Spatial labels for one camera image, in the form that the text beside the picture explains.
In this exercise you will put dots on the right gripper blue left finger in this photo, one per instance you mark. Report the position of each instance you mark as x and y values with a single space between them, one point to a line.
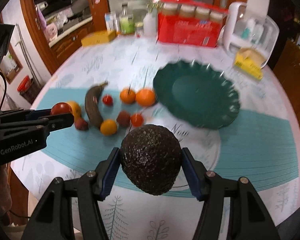
93 187

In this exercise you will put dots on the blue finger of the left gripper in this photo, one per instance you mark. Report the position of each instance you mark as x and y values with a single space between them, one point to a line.
19 115
52 122

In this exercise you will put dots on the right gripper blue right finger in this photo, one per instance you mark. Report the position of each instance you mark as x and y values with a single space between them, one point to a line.
207 187

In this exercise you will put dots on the cherry tomato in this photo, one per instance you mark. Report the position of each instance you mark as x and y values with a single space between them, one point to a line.
61 108
107 100
137 120

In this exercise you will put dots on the large yellow orange with sticker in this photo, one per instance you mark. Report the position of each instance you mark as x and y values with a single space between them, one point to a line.
76 109

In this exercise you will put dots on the red lychee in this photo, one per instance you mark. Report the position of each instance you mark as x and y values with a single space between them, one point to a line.
81 124
123 119

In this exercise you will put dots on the overripe dark banana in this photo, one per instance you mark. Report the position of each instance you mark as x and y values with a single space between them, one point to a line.
91 104

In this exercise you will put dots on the small yellow orange kumquat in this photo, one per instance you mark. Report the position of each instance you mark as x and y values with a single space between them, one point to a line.
108 127

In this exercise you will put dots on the dark avocado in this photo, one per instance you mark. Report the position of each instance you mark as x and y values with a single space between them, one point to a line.
151 158

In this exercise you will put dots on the red bucket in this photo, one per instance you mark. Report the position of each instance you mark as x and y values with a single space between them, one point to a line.
24 85

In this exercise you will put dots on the patterned tablecloth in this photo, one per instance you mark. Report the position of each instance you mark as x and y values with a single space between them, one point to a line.
262 143

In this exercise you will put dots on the mandarin orange with stem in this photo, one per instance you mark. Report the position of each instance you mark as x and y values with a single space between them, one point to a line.
127 96

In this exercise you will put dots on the round mandarin orange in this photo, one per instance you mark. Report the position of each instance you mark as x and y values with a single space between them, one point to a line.
145 97

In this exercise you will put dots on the dark green scalloped plate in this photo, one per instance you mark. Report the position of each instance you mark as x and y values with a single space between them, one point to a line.
197 94

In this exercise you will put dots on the yellow flat box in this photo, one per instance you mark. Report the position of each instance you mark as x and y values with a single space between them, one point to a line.
99 37

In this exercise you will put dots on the white blue carton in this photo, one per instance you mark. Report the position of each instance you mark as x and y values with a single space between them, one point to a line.
111 21

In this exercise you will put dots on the clear bottle green label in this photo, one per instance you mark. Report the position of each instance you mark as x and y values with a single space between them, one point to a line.
126 20

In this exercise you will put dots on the small glass jar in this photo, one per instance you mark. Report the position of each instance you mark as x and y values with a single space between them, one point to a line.
139 29

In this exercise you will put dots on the yellow tissue pack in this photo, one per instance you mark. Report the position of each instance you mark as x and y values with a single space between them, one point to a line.
250 62

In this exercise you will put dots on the white squeeze wash bottle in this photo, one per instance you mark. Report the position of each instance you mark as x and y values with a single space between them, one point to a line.
150 25

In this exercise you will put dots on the red paper cup package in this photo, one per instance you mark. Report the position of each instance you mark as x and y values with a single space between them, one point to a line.
190 22

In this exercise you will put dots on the white cosmetics storage box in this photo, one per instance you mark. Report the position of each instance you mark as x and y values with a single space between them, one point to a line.
244 31

